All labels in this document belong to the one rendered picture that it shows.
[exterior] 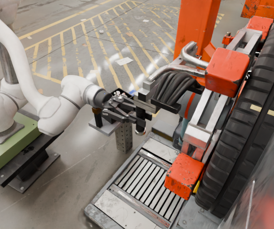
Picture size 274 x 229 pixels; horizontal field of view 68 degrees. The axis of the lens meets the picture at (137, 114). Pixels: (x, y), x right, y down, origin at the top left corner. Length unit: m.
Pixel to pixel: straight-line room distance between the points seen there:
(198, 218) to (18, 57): 1.15
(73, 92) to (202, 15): 0.73
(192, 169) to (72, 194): 1.12
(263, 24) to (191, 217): 0.95
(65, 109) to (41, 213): 0.89
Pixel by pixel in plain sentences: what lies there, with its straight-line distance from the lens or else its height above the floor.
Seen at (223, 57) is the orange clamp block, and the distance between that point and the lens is 0.49.
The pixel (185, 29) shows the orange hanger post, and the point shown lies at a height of 0.95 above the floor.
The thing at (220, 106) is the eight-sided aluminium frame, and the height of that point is 1.03.
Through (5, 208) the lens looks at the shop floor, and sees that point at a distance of 1.70.
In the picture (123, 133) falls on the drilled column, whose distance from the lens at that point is 1.50.
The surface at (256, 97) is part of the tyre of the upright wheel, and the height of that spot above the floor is 1.10.
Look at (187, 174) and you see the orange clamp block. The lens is 0.56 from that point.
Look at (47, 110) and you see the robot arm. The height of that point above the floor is 0.83.
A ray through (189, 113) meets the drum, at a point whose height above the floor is 0.85.
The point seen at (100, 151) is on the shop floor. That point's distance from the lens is 1.72.
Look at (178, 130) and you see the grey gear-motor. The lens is 1.32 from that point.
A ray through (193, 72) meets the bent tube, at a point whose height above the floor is 1.00.
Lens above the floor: 1.36
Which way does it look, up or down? 43 degrees down
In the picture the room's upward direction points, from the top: straight up
